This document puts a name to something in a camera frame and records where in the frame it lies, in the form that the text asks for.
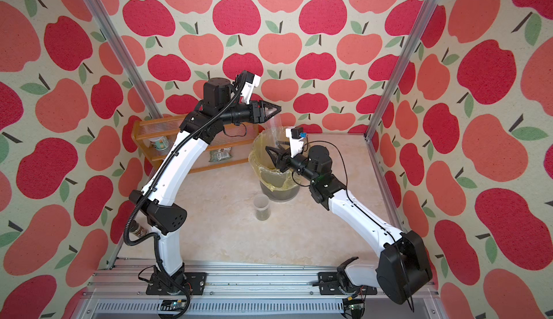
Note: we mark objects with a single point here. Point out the short clear jar with beans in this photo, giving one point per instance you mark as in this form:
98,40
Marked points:
262,207

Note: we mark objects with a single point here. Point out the right aluminium frame post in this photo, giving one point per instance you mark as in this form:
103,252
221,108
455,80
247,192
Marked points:
412,42

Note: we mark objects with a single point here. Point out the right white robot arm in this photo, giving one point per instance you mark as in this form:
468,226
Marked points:
403,267

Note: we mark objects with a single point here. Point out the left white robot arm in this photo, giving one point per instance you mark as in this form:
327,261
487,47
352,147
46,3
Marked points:
224,103

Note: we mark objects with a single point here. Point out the aluminium frame post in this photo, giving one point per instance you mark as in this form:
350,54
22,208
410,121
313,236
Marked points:
114,39
412,42

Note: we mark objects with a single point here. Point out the orange wooden shelf rack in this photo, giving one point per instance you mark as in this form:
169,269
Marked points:
239,138

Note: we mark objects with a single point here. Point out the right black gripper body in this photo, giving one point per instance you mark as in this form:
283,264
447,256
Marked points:
299,166

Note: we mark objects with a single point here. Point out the white printed cup on shelf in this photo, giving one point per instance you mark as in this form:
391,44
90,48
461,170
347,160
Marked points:
160,143

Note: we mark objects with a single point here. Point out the small circuit board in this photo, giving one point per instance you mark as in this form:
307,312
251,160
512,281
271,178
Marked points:
173,305

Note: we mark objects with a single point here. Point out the left aluminium frame post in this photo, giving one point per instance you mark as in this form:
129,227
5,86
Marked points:
114,39

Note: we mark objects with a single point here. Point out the green packet on shelf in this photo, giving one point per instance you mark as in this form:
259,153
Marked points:
220,155

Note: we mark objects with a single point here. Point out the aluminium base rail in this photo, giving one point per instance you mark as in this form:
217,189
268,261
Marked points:
234,290

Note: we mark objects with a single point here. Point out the tall clear jar with beans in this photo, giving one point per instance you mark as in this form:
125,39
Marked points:
276,130

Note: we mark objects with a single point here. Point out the grey bin with yellow bag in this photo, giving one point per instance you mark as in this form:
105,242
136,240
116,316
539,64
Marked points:
277,186

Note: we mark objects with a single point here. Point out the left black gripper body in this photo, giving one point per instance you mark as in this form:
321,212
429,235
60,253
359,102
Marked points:
242,113

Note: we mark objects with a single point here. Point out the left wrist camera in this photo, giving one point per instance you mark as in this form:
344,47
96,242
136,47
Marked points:
246,82

